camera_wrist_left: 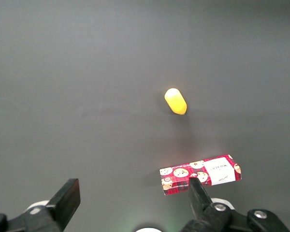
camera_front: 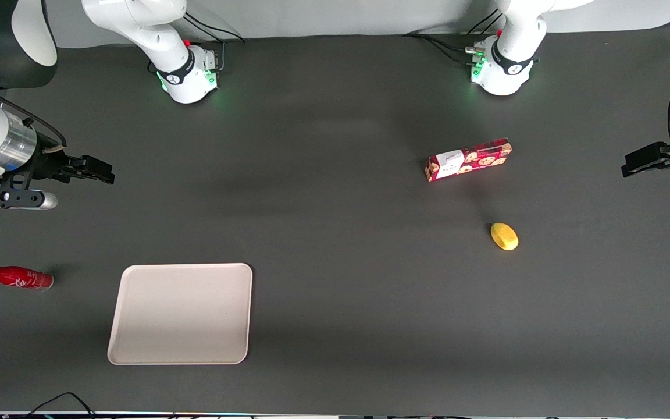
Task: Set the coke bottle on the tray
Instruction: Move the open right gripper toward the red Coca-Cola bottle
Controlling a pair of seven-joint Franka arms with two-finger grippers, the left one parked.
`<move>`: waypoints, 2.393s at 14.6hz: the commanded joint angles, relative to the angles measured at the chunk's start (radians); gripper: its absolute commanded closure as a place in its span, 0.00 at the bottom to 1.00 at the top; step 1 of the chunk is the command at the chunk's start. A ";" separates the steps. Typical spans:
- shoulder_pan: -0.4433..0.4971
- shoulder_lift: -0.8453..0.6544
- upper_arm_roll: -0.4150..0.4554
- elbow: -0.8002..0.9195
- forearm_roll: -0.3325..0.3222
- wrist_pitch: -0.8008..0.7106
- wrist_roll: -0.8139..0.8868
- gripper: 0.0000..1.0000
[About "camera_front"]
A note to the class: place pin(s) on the yellow lemon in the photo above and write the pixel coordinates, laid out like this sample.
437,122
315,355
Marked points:
504,236

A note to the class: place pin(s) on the dark grey table mat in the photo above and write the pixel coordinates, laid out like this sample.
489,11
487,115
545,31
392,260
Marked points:
335,203

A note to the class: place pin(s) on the beige plastic tray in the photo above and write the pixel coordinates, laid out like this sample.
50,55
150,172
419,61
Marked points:
181,314

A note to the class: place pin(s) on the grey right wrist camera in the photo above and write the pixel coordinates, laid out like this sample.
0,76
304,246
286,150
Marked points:
15,199

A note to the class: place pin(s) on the red coke bottle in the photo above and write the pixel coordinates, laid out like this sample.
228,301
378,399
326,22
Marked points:
18,277

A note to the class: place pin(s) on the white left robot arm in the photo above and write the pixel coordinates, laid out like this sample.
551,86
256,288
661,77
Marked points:
506,64

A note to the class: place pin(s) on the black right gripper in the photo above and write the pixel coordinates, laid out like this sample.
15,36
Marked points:
50,164

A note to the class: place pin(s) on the red cookie box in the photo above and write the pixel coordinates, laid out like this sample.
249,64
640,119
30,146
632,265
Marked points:
467,159

